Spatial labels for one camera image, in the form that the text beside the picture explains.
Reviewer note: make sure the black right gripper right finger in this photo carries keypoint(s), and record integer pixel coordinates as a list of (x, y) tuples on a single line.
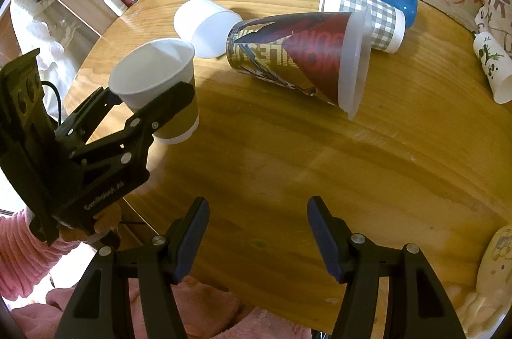
[(355, 261)]

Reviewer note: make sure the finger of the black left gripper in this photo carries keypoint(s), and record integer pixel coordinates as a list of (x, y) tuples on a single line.
[(78, 127), (134, 140)]

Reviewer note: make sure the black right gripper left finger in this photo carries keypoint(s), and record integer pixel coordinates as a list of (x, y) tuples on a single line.
[(164, 263)]

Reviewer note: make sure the brown paper coffee cup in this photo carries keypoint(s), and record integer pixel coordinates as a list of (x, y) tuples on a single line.
[(150, 70)]

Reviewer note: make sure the pink sleeve left forearm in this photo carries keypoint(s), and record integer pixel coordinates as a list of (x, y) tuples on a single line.
[(25, 260)]

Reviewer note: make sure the white plastic cup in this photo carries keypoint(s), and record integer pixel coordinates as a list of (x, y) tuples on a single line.
[(206, 25)]

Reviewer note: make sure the red patterned paper cup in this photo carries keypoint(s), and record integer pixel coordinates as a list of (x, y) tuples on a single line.
[(320, 54)]

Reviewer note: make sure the white panda print cup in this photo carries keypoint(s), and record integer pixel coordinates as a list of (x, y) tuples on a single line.
[(496, 65)]

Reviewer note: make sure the person's left hand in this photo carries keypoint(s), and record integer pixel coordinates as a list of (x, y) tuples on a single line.
[(106, 220)]

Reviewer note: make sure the white small bottle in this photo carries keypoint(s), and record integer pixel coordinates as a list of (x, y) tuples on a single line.
[(117, 6)]

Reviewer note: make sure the cream ceramic mug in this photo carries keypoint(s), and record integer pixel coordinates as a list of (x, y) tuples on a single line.
[(488, 304)]

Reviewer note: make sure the letter print fabric bag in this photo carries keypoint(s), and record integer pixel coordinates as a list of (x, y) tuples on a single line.
[(495, 17)]

